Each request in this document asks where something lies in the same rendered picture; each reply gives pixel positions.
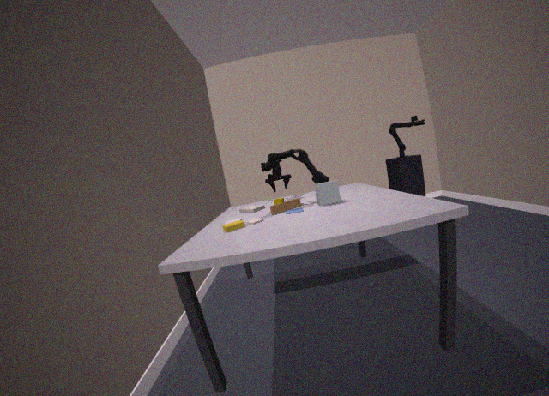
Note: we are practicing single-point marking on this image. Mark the yellow rectangular block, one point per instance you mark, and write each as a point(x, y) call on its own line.
point(233, 226)

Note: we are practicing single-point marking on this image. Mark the brown wooden plank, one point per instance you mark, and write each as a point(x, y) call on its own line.
point(287, 205)

